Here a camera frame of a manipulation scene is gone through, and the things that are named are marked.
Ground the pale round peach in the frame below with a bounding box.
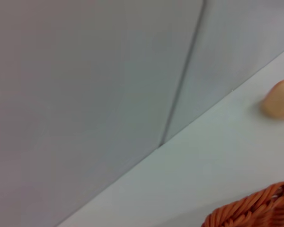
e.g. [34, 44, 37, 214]
[260, 79, 284, 121]

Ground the orange woven rectangular basket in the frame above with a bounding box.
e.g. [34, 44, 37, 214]
[200, 177, 284, 227]

